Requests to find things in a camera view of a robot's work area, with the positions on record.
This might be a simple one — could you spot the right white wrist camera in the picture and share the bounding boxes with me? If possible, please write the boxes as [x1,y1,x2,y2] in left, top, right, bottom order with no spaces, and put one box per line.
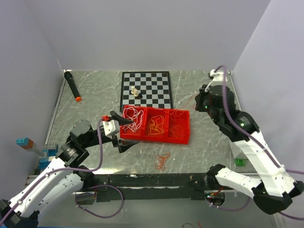
[204,69,225,92]

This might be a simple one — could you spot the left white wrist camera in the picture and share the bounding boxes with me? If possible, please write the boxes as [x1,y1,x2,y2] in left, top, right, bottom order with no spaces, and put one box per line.
[103,120,120,136]

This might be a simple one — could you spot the purple cable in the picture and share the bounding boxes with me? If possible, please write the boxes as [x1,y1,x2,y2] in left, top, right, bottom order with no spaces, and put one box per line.
[206,65,304,221]
[0,118,124,219]

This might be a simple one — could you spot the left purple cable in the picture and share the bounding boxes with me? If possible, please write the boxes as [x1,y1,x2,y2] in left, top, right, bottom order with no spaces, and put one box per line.
[0,118,124,219]

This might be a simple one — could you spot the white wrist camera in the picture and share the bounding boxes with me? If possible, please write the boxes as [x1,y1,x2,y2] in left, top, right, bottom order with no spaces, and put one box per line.
[204,69,225,92]
[103,120,120,136]

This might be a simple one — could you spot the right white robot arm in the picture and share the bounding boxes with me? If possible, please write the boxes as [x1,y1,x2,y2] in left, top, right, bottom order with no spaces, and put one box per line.
[195,85,304,215]

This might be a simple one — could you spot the white cable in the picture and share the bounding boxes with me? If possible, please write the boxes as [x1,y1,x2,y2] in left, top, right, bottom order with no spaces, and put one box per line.
[122,106,144,133]

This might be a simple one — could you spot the yellow cable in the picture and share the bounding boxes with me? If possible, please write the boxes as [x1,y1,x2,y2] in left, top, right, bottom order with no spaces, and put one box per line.
[145,115,166,136]

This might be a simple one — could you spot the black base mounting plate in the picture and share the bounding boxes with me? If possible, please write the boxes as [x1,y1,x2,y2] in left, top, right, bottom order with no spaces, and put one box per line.
[65,173,235,202]

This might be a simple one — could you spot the black marker orange cap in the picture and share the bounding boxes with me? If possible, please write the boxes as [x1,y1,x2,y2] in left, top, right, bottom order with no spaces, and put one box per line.
[64,71,82,102]

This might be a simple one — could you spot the green lego brick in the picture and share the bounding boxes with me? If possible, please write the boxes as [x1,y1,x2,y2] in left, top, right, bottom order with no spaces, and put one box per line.
[235,159,246,167]

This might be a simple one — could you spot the orange cable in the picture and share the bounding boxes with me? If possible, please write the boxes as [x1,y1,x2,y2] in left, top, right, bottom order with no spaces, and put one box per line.
[154,95,197,171]

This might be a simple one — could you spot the black white chessboard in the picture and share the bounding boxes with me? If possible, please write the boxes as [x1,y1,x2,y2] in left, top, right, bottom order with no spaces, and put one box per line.
[120,71,173,112]

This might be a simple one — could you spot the blue brown toy block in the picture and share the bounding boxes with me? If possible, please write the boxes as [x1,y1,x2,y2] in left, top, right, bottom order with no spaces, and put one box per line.
[16,137,44,157]

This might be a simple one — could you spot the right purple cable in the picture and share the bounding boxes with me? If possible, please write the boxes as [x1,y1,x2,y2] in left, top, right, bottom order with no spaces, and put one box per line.
[206,65,304,221]

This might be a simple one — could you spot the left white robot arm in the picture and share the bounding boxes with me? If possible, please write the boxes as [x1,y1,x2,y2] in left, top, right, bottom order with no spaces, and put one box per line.
[0,111,135,228]

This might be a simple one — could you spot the blue lego bricks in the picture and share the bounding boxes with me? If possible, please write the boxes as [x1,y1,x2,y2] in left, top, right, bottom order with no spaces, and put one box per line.
[34,142,58,175]

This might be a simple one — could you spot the red three-compartment bin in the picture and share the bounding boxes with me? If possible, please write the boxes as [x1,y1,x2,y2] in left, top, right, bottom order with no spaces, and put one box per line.
[120,105,190,145]

